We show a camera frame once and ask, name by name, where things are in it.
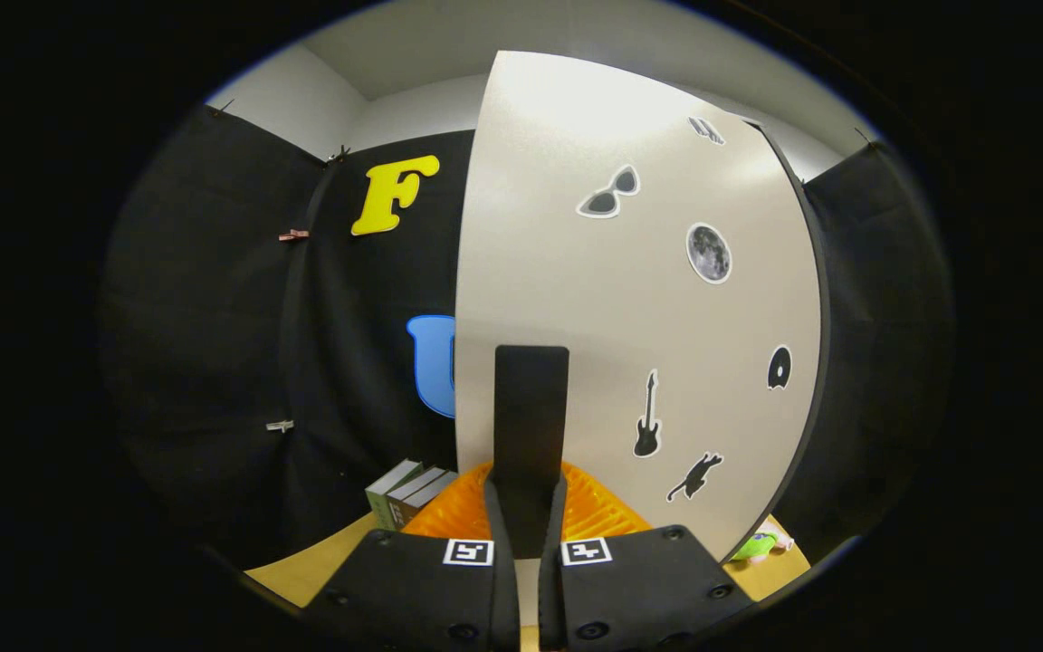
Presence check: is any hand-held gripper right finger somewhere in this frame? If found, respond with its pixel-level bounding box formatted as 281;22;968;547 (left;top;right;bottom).
538;462;758;652

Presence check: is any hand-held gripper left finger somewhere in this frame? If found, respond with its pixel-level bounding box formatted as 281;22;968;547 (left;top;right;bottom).
300;462;522;652

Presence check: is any black door handle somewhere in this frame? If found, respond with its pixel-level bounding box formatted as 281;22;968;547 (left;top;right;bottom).
493;345;570;560

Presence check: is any beige cabinet door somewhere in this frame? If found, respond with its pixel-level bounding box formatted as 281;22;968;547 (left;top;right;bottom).
454;50;823;626

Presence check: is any green book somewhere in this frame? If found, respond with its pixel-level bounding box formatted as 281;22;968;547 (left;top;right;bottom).
366;460;427;531

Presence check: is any green plush toy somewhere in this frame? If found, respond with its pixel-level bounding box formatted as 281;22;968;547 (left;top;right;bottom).
730;521;796;564

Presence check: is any grey cabinet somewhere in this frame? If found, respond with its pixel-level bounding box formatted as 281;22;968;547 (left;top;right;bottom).
743;118;835;562

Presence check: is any black backdrop cloth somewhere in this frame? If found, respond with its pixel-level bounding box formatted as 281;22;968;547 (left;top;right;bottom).
100;104;952;571

